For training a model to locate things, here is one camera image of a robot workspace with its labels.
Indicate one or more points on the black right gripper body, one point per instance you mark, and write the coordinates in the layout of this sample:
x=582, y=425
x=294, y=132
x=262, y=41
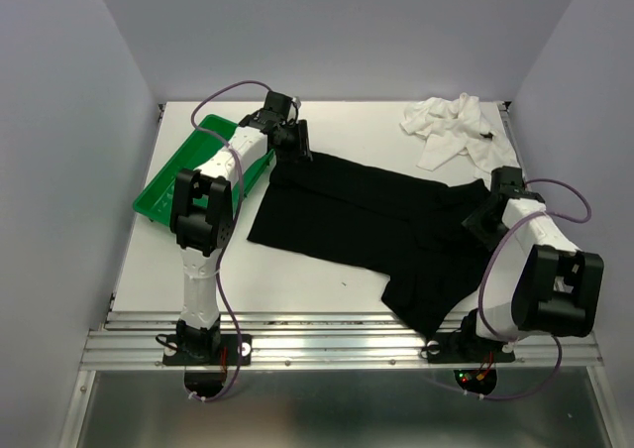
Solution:
x=484, y=226

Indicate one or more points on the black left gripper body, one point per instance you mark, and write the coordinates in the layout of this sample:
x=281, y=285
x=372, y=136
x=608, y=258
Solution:
x=294, y=143

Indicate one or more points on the black t shirt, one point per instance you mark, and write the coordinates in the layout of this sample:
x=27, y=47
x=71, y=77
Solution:
x=406, y=228

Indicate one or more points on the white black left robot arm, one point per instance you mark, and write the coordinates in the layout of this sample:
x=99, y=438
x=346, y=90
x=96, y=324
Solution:
x=205, y=203

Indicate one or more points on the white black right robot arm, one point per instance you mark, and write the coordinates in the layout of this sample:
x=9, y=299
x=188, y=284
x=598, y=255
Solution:
x=537, y=280

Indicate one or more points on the white t shirt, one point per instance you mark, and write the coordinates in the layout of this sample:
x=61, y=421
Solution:
x=456, y=128

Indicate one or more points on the green plastic tray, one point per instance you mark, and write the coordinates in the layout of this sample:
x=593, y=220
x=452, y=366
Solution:
x=155, y=200

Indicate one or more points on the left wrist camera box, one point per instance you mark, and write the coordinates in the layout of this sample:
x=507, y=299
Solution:
x=280, y=105

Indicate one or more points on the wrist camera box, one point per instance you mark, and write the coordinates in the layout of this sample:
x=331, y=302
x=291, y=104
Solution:
x=507, y=180
x=280, y=105

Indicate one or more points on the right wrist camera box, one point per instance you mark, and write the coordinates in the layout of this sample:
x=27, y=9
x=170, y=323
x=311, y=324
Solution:
x=507, y=180

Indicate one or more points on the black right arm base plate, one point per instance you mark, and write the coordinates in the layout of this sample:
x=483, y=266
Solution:
x=460, y=348

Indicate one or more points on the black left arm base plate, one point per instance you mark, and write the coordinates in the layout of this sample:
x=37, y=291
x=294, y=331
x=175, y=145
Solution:
x=183, y=354

